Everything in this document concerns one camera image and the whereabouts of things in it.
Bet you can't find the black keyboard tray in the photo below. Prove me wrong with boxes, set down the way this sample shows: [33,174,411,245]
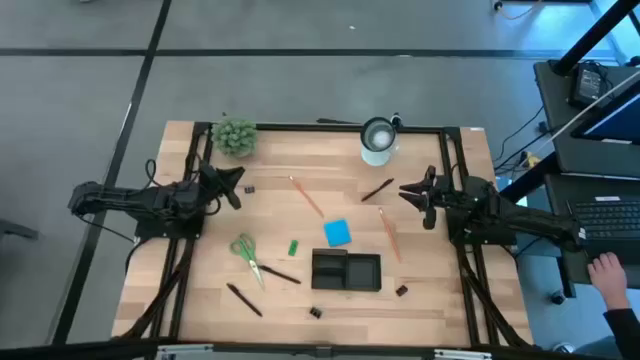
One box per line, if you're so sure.
[544,173,640,291]

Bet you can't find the black pen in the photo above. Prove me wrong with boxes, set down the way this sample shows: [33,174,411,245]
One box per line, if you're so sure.
[360,177,395,203]
[258,264,303,285]
[226,282,264,318]

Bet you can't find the grey chair base leg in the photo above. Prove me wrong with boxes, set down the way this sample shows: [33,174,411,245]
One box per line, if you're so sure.
[0,218,40,242]

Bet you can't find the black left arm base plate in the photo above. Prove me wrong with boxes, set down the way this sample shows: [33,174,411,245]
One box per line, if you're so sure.
[133,214,206,240]

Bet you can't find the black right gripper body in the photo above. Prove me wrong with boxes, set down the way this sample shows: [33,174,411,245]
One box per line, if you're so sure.
[422,166,459,230]

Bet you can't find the blue sticky note pad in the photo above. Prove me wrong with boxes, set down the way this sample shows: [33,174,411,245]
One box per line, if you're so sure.
[323,218,353,249]

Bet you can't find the black plug orange cable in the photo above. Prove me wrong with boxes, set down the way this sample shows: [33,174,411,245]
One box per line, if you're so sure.
[492,0,544,21]

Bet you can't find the black side desk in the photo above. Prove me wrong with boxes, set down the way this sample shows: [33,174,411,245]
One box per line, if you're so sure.
[533,59,640,179]

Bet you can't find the black rig crossbar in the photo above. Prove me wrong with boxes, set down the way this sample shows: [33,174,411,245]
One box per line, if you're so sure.
[0,338,601,360]

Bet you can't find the black computer keyboard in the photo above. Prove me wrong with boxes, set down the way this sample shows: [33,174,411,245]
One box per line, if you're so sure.
[567,196,640,255]

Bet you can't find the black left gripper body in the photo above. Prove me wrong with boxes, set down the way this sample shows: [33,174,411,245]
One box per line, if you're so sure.
[197,163,243,211]

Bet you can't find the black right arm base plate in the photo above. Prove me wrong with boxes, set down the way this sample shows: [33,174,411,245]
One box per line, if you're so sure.
[447,219,519,246]

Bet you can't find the person's hand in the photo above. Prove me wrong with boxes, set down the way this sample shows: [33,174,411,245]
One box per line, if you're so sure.
[587,252,630,311]

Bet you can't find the black computer monitor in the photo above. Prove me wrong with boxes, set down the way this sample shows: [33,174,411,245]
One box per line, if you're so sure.
[570,79,640,146]

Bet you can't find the black power adapter box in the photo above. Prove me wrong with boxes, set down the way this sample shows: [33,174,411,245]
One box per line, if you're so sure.
[569,62,609,109]

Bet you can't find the green artificial potted plant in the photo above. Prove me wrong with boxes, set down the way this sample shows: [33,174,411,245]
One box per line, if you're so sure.
[210,116,259,160]

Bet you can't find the green handled scissors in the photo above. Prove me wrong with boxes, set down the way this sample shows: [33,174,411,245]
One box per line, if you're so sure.
[229,232,266,291]

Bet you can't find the orange pencil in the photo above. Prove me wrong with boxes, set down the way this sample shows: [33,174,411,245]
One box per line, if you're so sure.
[288,174,325,219]
[377,207,403,264]

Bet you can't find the person's forearm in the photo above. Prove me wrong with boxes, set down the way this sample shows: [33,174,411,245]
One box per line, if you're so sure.
[602,307,640,360]

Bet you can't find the black mesh desk organizer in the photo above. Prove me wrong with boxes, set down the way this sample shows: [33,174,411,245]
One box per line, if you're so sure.
[310,247,383,293]

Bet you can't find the black metal table frame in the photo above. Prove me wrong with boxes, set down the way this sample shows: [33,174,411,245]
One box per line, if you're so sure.
[112,121,534,351]

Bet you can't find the black diagonal pole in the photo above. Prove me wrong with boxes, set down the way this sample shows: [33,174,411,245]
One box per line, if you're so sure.
[551,0,640,76]

